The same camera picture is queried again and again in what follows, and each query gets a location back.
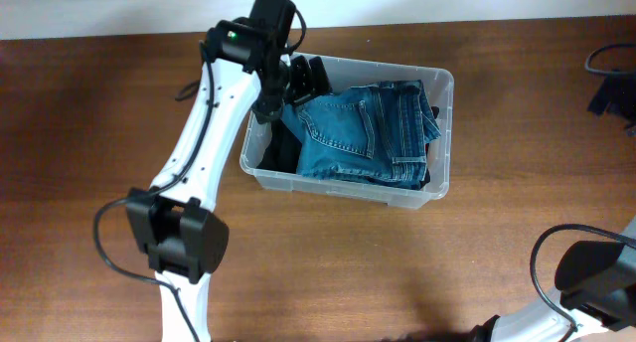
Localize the dark blue jeans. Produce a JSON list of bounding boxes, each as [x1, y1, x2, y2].
[[282, 81, 441, 190]]

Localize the black garment with red trim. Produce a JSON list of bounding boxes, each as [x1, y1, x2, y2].
[[420, 106, 439, 190]]

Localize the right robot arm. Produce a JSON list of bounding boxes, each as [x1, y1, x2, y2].
[[471, 223, 635, 341]]

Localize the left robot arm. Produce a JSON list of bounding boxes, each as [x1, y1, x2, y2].
[[125, 0, 331, 341]]

